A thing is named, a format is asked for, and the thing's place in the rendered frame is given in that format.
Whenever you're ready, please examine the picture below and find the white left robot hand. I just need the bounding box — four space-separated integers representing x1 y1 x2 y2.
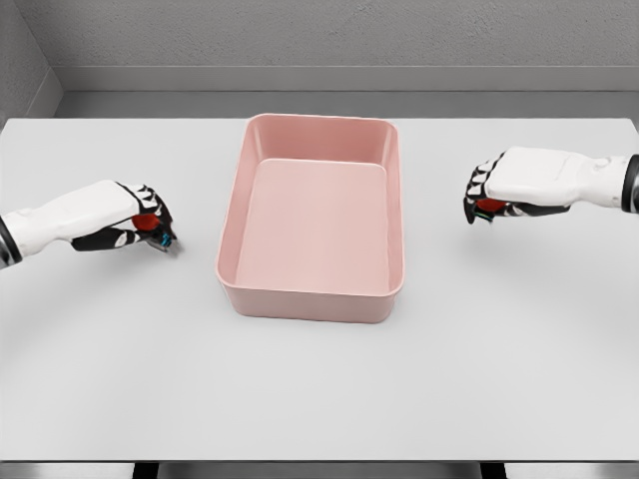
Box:
51 180 179 253

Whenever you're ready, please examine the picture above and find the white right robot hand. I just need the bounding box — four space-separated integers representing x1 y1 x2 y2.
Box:
462 146 586 226

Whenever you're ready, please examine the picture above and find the red button industrial switch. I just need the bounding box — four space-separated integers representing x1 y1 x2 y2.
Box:
131 213 177 252
473 198 507 222

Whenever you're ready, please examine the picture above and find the pink rectangular basket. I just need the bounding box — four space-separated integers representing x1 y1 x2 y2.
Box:
215 113 405 324

